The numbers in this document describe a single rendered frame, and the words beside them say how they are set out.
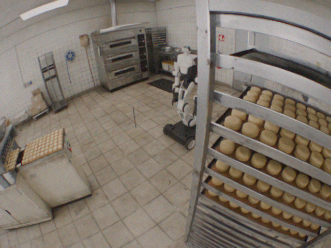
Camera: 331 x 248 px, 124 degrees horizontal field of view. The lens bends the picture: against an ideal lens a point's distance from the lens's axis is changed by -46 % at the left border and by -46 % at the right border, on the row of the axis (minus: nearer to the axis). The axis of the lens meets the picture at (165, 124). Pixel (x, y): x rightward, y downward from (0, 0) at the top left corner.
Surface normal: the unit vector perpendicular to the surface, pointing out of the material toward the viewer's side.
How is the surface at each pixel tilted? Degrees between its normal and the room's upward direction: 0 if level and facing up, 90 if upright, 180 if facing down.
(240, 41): 90
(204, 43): 90
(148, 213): 0
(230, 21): 90
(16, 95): 90
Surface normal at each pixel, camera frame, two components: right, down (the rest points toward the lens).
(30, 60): 0.64, 0.40
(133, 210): -0.07, -0.82
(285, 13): -0.67, 0.46
